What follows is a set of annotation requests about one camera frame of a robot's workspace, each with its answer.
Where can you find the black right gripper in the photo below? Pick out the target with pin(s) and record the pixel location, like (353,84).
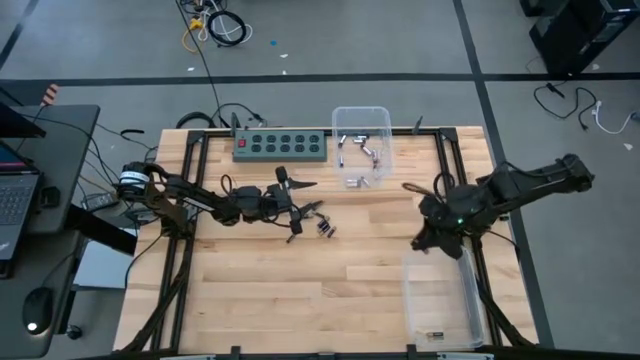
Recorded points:
(450,212)

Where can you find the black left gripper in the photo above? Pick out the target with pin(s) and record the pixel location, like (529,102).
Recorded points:
(282,197)

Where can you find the black copper Duracell battery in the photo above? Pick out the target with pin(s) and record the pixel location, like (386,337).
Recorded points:
(290,239)
(319,215)
(436,335)
(326,228)
(332,231)

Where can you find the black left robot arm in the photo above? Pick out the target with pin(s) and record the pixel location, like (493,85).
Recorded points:
(200,200)

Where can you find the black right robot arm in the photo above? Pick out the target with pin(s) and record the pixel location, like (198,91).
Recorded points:
(530,180)

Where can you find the batteries on table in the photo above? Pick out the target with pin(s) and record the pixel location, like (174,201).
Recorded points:
(321,225)

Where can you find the green power strip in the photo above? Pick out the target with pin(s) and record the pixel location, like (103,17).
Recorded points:
(280,155)

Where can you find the large clear plastic bin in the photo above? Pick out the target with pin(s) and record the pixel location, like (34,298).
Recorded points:
(440,300)

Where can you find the small clear plastic bin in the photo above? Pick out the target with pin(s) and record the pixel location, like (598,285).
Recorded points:
(362,120)

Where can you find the black remote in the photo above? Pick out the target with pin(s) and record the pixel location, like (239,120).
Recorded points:
(100,201)

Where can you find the white paper sheet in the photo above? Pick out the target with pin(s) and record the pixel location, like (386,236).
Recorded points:
(100,265)

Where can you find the dark grey desk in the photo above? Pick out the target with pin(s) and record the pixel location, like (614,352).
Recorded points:
(65,150)

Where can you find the black equipment case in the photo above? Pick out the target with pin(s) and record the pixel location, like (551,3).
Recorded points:
(575,35)

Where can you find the orange striped marker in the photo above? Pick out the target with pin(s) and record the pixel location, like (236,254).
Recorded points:
(50,94)

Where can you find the black computer mouse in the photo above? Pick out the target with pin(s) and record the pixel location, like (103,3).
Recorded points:
(37,307)

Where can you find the black laptop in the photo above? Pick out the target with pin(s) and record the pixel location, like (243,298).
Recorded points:
(15,200)

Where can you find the black table frame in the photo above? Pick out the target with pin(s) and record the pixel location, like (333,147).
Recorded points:
(196,136)

